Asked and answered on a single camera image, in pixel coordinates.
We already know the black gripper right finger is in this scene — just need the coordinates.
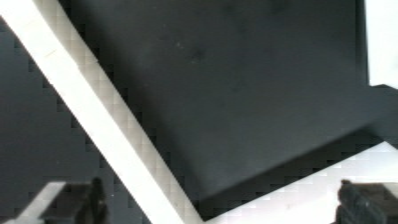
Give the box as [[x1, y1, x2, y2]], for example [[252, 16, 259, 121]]
[[334, 180, 398, 224]]

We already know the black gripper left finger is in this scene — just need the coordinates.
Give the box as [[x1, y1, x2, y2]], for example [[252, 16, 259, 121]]
[[12, 177, 110, 224]]

